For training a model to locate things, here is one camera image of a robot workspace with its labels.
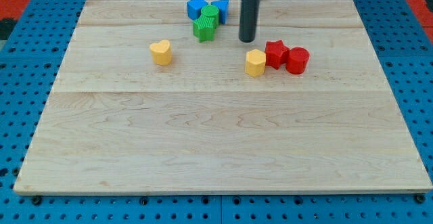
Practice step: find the yellow hexagon block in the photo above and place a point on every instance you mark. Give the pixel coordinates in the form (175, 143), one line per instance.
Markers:
(255, 63)

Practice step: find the yellow heart block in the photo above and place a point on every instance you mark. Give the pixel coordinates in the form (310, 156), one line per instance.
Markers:
(161, 52)

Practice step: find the light wooden board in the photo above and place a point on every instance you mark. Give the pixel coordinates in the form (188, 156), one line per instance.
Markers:
(117, 124)

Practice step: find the green star block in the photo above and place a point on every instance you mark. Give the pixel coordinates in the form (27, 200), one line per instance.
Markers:
(204, 28)

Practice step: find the red star block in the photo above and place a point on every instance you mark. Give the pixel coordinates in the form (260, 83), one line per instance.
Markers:
(276, 53)

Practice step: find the green cylinder block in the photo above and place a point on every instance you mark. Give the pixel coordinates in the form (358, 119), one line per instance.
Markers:
(211, 11)

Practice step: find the red cylinder block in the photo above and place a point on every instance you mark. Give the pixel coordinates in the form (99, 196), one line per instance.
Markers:
(297, 60)

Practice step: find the blue triangle block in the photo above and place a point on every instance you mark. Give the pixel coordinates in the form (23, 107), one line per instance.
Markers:
(223, 6)

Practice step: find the blue cube block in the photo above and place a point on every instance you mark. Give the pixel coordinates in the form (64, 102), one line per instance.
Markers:
(194, 8)

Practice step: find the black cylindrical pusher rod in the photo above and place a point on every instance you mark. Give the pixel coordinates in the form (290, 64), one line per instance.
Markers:
(248, 20)

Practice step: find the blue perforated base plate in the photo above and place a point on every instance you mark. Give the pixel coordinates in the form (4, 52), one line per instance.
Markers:
(29, 63)

